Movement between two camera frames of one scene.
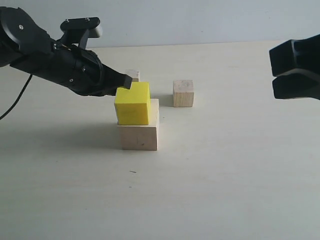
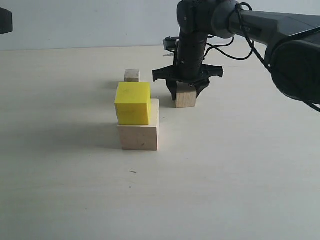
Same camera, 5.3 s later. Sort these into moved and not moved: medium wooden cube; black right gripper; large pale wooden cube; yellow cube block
Moved: black right gripper
Not moved: medium wooden cube; yellow cube block; large pale wooden cube
